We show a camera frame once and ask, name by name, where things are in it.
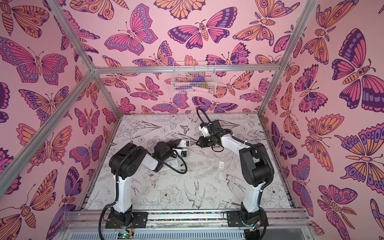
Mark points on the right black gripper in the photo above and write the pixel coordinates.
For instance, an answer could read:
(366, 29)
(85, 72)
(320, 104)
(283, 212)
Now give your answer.
(202, 141)

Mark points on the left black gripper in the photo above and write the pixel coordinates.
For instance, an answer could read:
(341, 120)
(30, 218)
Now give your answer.
(172, 145)

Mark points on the white remote with display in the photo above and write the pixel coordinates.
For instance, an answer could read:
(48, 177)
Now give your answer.
(171, 162)

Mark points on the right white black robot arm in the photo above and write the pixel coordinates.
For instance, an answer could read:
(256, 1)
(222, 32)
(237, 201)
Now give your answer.
(257, 169)

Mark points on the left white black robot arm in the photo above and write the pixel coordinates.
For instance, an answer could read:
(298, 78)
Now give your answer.
(127, 161)

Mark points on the white battery cover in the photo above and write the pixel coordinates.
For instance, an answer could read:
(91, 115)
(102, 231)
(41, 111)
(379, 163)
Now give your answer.
(222, 176)
(221, 165)

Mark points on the purple object in basket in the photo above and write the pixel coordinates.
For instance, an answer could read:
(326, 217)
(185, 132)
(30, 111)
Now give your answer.
(199, 79)

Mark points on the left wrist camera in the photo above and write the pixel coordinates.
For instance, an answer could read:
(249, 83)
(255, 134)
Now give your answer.
(182, 152)

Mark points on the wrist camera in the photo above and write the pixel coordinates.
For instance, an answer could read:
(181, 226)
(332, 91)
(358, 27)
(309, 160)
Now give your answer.
(205, 131)
(182, 152)

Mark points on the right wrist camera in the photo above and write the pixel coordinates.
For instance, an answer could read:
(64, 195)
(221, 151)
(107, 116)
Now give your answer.
(205, 131)

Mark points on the white wire basket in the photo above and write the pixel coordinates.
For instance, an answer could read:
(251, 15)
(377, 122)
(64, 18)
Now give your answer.
(194, 77)

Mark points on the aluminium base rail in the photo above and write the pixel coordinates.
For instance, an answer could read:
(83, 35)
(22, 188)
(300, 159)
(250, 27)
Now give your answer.
(282, 224)

